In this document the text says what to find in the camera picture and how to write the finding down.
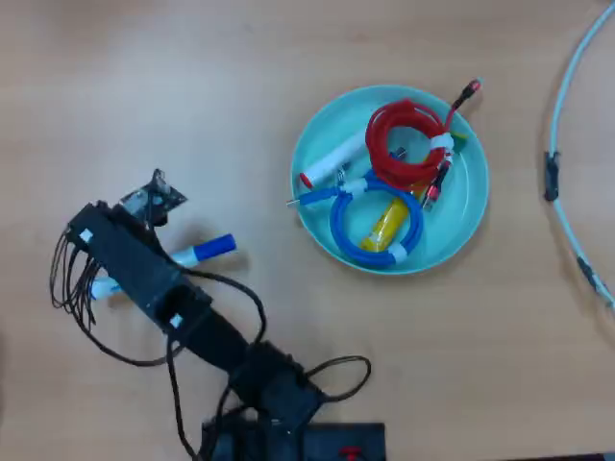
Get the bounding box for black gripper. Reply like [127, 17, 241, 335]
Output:
[65, 201, 183, 309]

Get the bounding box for blue and white marker pen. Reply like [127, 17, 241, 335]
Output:
[89, 232, 238, 302]

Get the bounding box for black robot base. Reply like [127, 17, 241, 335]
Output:
[200, 416, 388, 461]

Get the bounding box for green bowl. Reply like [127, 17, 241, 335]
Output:
[290, 85, 490, 276]

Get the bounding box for white marker with red cap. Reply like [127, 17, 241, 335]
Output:
[299, 130, 369, 188]

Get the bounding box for yellow marker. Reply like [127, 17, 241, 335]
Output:
[359, 196, 410, 254]

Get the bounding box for camera circuit board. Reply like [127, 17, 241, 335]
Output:
[118, 167, 189, 228]

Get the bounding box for black cable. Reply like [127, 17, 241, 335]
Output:
[86, 268, 374, 460]

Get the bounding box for blue coiled cable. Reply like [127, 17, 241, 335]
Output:
[286, 168, 426, 270]

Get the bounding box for red coiled cable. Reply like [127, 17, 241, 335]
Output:
[364, 76, 484, 212]

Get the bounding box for black cable clip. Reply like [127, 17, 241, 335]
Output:
[543, 150, 561, 203]

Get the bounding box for white cable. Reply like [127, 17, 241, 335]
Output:
[545, 2, 615, 308]

